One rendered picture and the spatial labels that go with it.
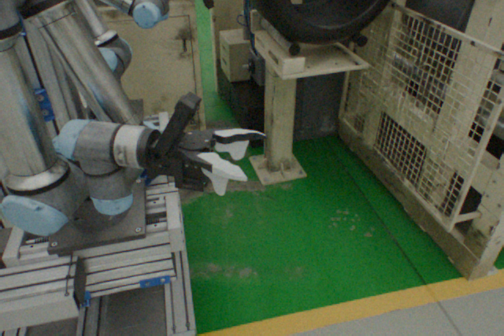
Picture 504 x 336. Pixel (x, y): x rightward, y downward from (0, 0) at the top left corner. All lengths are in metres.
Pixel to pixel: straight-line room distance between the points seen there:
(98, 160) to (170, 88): 1.55
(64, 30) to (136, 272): 0.68
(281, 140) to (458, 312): 1.12
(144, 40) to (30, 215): 1.42
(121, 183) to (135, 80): 1.47
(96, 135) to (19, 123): 0.14
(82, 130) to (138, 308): 0.90
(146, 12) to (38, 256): 0.72
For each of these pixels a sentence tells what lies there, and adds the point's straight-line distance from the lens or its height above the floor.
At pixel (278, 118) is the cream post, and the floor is 0.38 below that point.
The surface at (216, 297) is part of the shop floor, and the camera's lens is 1.76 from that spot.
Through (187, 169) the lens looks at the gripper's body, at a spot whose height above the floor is 1.03.
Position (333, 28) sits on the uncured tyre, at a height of 0.97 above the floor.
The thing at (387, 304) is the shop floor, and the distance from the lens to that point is 1.81.
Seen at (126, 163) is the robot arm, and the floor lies 1.03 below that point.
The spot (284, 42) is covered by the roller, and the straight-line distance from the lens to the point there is 1.55.
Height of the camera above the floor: 1.45
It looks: 35 degrees down
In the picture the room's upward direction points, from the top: straight up
